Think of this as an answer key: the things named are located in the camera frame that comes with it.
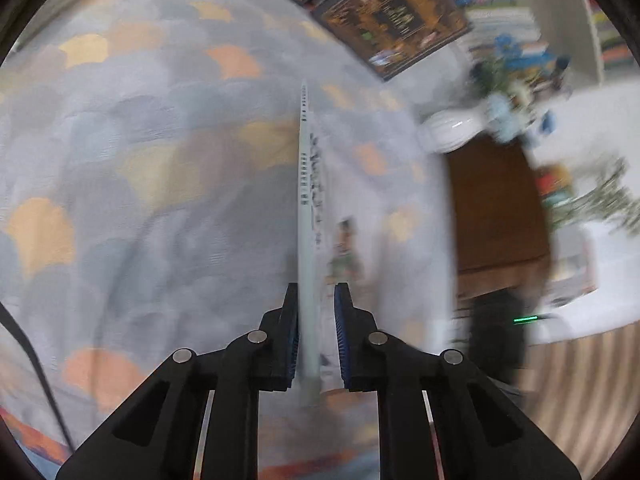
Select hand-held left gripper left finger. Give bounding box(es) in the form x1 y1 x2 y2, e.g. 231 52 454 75
55 282 301 480

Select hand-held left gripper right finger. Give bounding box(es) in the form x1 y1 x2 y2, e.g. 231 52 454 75
333 282 583 480

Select white painted figure book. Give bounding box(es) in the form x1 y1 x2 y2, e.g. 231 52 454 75
296 79 373 401

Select row of colourful shelf books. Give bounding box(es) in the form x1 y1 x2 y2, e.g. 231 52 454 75
430 0 546 61

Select blurred red yellow books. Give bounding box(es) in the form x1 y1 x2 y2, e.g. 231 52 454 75
592 0 640 68

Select black device green light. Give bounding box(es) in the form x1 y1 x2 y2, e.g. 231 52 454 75
467 290 556 386

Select brown wooden cabinet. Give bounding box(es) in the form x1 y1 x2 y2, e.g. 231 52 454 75
445 132 556 301

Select white ribbed vase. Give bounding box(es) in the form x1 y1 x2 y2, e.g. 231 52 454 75
417 102 501 153

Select white furniture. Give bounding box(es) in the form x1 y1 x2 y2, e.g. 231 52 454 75
525 220 640 346

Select spiky leafy plant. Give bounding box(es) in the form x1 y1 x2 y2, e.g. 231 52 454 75
550 157 633 236

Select white bookshelf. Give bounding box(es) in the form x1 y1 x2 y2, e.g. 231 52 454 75
505 0 640 86

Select black cable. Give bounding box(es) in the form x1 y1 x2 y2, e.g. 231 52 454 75
0 305 76 453

